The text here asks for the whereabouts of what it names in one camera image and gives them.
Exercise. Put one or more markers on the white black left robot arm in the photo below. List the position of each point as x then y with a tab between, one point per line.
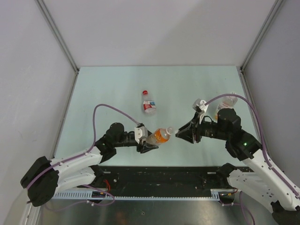
45	178

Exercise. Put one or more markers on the aluminium frame post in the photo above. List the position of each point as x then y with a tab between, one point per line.
56	33
275	9

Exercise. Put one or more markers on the small white bottle cap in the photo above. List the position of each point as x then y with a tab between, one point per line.
170	130

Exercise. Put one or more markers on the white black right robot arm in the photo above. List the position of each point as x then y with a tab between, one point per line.
275	191

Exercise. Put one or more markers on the clear red label water bottle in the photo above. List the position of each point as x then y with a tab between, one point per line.
148	104

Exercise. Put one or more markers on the white green fruit tea bottle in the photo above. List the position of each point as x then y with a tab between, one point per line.
226	102

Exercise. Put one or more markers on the orange label tea bottle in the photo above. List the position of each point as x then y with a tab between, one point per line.
158	137

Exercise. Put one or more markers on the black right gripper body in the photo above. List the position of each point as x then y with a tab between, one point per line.
203	128

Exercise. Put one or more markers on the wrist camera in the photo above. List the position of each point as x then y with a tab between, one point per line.
140	133
200	108

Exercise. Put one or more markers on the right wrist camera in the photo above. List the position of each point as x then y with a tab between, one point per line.
200	108

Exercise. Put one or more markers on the aluminium frame post right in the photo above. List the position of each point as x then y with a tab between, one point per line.
275	9

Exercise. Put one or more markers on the slotted cable duct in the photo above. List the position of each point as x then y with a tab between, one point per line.
89	194

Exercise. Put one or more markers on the aluminium frame post left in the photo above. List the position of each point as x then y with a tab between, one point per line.
56	33

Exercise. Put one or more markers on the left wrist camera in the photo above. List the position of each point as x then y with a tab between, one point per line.
140	133

